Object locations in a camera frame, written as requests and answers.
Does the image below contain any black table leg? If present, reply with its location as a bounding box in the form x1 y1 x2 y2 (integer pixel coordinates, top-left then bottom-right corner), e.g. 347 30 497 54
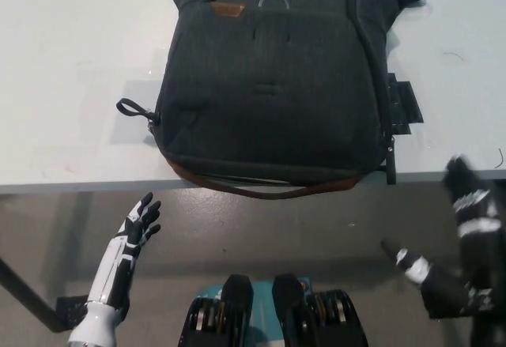
0 255 66 333

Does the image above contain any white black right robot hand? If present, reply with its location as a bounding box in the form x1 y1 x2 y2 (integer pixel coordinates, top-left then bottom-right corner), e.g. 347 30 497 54
380 154 506 305

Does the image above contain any dark grey backpack brown trim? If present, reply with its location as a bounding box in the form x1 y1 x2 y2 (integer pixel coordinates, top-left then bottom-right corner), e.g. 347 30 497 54
115 0 428 200

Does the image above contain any black tape patch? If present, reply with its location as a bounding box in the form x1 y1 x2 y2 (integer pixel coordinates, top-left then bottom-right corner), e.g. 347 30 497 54
388 72 426 135

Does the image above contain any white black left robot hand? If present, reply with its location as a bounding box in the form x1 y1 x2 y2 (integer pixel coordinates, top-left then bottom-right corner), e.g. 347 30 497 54
85 191 163 311

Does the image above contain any black perforated foot plate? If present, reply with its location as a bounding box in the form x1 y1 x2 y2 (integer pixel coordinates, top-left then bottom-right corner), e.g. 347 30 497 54
55 294 93 333
421 277 493 319

